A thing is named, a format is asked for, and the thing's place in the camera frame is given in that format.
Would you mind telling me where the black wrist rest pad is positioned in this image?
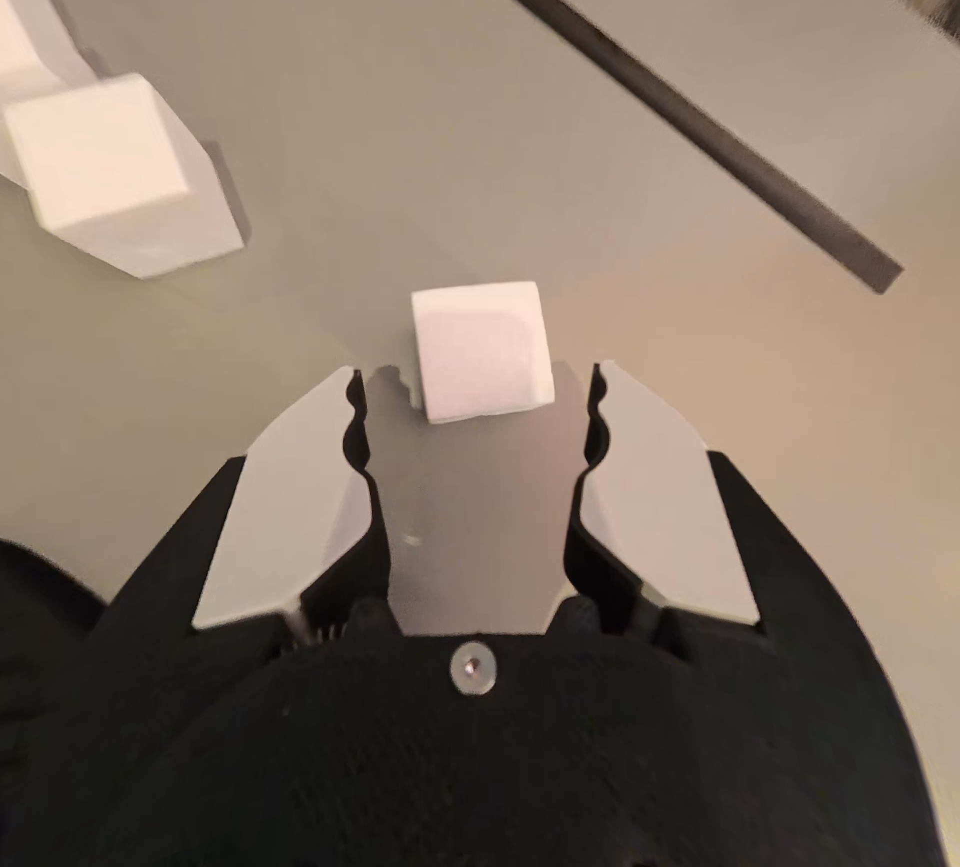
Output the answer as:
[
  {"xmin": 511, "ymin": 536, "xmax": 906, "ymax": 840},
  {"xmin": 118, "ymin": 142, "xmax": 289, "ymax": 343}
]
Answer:
[{"xmin": 0, "ymin": 540, "xmax": 114, "ymax": 771}]

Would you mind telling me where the white foam cube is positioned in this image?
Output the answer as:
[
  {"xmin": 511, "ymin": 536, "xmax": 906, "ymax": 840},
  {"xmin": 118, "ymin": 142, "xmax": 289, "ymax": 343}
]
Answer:
[
  {"xmin": 411, "ymin": 280, "xmax": 556, "ymax": 426},
  {"xmin": 0, "ymin": 0, "xmax": 99, "ymax": 189},
  {"xmin": 3, "ymin": 73, "xmax": 249, "ymax": 279}
]

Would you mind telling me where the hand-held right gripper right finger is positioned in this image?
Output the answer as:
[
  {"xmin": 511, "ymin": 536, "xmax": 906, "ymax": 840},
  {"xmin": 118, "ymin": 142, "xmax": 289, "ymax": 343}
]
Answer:
[{"xmin": 562, "ymin": 360, "xmax": 760, "ymax": 639}]

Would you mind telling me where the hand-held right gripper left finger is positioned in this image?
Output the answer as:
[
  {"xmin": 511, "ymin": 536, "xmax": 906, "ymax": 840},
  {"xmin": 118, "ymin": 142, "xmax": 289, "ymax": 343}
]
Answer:
[{"xmin": 191, "ymin": 366, "xmax": 393, "ymax": 636}]

